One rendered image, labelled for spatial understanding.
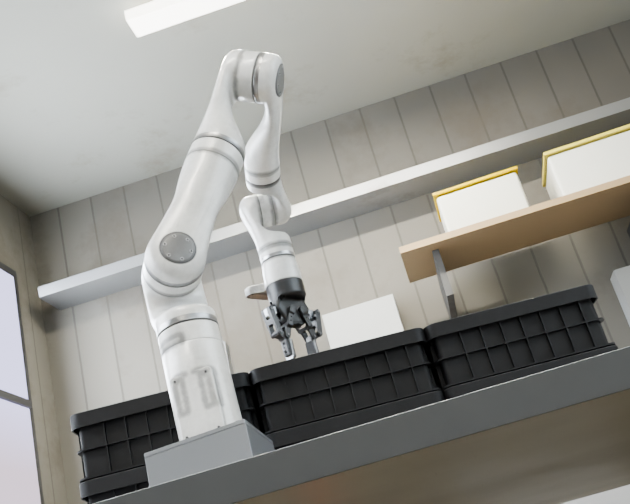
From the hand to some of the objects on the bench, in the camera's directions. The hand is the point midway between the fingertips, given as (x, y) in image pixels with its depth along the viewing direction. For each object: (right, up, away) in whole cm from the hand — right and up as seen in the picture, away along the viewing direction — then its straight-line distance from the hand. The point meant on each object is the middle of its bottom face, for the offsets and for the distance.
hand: (301, 352), depth 165 cm
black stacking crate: (-17, -32, -15) cm, 39 cm away
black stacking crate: (+42, -18, -12) cm, 47 cm away
